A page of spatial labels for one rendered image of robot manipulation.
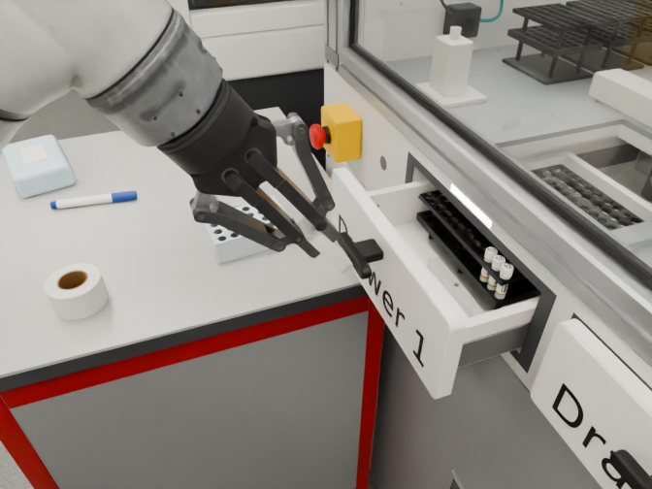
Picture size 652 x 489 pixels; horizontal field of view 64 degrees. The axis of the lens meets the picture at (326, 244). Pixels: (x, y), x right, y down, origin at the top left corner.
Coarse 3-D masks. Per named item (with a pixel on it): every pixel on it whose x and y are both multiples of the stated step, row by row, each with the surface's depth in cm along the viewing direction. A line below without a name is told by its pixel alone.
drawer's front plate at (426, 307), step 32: (352, 192) 62; (352, 224) 64; (384, 224) 57; (384, 256) 56; (416, 256) 53; (384, 288) 58; (416, 288) 50; (384, 320) 60; (416, 320) 52; (448, 320) 46; (416, 352) 54; (448, 352) 47; (448, 384) 51
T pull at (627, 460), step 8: (616, 456) 38; (624, 456) 38; (632, 456) 38; (616, 464) 38; (624, 464) 37; (632, 464) 37; (624, 472) 37; (632, 472) 37; (640, 472) 37; (632, 480) 37; (640, 480) 36; (648, 480) 36; (632, 488) 37; (640, 488) 36; (648, 488) 36
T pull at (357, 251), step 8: (344, 232) 58; (344, 240) 57; (368, 240) 57; (344, 248) 57; (352, 248) 56; (360, 248) 56; (368, 248) 56; (376, 248) 56; (352, 256) 55; (360, 256) 55; (368, 256) 55; (376, 256) 56; (360, 264) 54; (368, 264) 54; (360, 272) 54; (368, 272) 54
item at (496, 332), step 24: (384, 192) 68; (408, 192) 69; (408, 216) 72; (408, 240) 70; (432, 240) 70; (504, 312) 51; (528, 312) 52; (480, 336) 51; (504, 336) 52; (480, 360) 54
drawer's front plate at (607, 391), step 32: (576, 320) 46; (576, 352) 44; (608, 352) 43; (544, 384) 50; (576, 384) 45; (608, 384) 42; (640, 384) 40; (576, 416) 46; (608, 416) 43; (640, 416) 39; (576, 448) 47; (608, 448) 43; (640, 448) 40; (608, 480) 44
